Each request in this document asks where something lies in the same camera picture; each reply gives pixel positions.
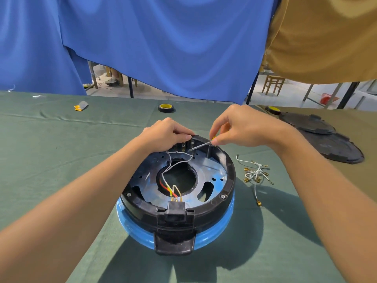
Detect yellow handled screwdriver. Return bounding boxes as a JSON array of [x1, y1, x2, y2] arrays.
[[188, 136, 217, 152]]

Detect large black plastic cover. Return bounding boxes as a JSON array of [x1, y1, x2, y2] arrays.
[[297, 130, 365, 165]]

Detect person's left forearm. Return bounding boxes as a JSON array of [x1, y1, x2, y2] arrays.
[[0, 131, 155, 283]]

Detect wooden table leg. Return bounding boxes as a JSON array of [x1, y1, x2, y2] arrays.
[[88, 61, 99, 89]]

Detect grey metal table frame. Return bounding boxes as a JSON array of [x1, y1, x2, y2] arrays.
[[302, 83, 344, 109]]

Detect green tablecloth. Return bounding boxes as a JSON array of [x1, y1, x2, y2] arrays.
[[0, 91, 346, 283]]

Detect olive tablecloth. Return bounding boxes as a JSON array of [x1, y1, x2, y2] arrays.
[[256, 105, 377, 205]]

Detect white cooker wire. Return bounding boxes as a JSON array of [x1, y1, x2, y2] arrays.
[[161, 150, 194, 187]]

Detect person's left hand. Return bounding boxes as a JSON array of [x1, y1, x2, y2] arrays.
[[140, 117, 195, 154]]

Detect blue and black rice cooker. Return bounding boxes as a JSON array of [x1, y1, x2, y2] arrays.
[[116, 135, 237, 256]]

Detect red plastic object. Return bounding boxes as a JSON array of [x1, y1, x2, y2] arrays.
[[320, 93, 339, 106]]

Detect person's right forearm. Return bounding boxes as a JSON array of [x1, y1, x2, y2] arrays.
[[272, 127, 377, 283]]

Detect person's right hand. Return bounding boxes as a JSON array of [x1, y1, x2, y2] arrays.
[[209, 104, 288, 150]]

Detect wooden stool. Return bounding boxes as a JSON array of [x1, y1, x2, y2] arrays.
[[262, 75, 286, 96]]

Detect blue cloth curtain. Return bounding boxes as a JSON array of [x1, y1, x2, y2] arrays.
[[57, 0, 281, 105], [0, 0, 93, 96]]

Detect tan cloth curtain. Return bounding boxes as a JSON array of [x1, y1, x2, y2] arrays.
[[260, 0, 377, 85]]

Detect bundle of white terminal wires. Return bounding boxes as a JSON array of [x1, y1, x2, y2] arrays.
[[236, 154, 275, 207]]

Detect small black plastic cover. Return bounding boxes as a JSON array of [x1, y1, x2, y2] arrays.
[[279, 112, 336, 135]]

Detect red and yellow cooker wires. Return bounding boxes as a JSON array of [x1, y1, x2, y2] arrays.
[[159, 179, 183, 202]]

